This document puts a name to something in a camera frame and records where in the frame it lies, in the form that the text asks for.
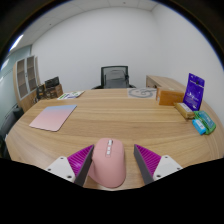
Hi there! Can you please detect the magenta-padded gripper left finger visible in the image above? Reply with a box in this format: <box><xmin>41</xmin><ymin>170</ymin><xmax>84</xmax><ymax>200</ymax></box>
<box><xmin>44</xmin><ymin>144</ymin><xmax>95</xmax><ymax>188</ymax></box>

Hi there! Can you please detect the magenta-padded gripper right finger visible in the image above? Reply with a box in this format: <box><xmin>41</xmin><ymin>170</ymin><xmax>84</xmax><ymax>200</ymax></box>
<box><xmin>133</xmin><ymin>143</ymin><xmax>184</xmax><ymax>185</ymax></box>

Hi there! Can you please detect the pink computer mouse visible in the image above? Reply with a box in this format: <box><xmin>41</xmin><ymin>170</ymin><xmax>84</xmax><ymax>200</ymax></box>
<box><xmin>87</xmin><ymin>137</ymin><xmax>127</xmax><ymax>190</ymax></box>

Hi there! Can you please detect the pink-blue gradient mouse pad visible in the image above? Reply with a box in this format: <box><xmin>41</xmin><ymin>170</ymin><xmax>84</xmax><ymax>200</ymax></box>
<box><xmin>28</xmin><ymin>104</ymin><xmax>78</xmax><ymax>132</ymax></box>

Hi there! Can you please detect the small blue box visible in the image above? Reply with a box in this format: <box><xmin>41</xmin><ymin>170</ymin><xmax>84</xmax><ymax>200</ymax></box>
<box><xmin>191</xmin><ymin>118</ymin><xmax>207</xmax><ymax>136</ymax></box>

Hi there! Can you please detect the small yellow-brown box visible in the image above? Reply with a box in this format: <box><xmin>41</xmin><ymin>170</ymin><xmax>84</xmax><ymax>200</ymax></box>
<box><xmin>173</xmin><ymin>102</ymin><xmax>196</xmax><ymax>120</ymax></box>

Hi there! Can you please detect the green box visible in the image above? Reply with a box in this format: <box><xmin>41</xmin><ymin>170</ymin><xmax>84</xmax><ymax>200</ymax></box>
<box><xmin>193</xmin><ymin>110</ymin><xmax>217</xmax><ymax>135</ymax></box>

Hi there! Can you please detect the black leather armchair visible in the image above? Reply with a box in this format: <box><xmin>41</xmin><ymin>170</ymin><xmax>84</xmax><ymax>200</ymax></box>
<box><xmin>0</xmin><ymin>106</ymin><xmax>25</xmax><ymax>158</ymax></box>

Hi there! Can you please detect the orange-brown box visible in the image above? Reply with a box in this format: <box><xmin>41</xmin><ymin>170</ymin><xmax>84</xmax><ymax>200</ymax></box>
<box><xmin>155</xmin><ymin>87</ymin><xmax>185</xmax><ymax>107</ymax></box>

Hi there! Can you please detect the white green-purple sticker sheet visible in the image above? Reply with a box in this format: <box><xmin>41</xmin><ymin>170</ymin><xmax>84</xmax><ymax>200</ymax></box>
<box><xmin>57</xmin><ymin>90</ymin><xmax>85</xmax><ymax>101</ymax></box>

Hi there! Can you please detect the large brown cardboard box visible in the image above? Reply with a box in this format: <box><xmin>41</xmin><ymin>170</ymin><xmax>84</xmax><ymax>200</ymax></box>
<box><xmin>46</xmin><ymin>83</ymin><xmax>64</xmax><ymax>99</ymax></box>

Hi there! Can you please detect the small brown cardboard box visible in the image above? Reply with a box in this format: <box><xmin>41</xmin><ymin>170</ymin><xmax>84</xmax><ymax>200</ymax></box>
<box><xmin>36</xmin><ymin>84</ymin><xmax>48</xmax><ymax>100</ymax></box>

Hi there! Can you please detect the purple standing pouch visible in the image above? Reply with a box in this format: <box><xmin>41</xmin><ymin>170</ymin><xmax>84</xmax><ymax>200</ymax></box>
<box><xmin>182</xmin><ymin>72</ymin><xmax>206</xmax><ymax>112</ymax></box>

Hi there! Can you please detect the wooden side desk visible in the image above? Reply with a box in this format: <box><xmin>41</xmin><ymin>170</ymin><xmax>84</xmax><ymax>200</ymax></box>
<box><xmin>145</xmin><ymin>75</ymin><xmax>186</xmax><ymax>98</ymax></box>

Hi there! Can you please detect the black box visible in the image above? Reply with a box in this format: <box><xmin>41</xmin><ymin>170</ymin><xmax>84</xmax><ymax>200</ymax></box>
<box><xmin>44</xmin><ymin>76</ymin><xmax>60</xmax><ymax>89</ymax></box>

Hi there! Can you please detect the wooden glass-door cabinet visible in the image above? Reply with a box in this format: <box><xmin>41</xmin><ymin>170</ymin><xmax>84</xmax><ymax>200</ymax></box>
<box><xmin>13</xmin><ymin>55</ymin><xmax>42</xmax><ymax>113</ymax></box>

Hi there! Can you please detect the black mesh office chair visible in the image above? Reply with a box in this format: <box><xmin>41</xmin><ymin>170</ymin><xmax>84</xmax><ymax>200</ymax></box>
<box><xmin>92</xmin><ymin>65</ymin><xmax>137</xmax><ymax>90</ymax></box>

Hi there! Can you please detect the long ceiling light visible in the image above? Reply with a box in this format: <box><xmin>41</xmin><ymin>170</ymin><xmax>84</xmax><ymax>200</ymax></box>
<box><xmin>9</xmin><ymin>34</ymin><xmax>25</xmax><ymax>52</ymax></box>

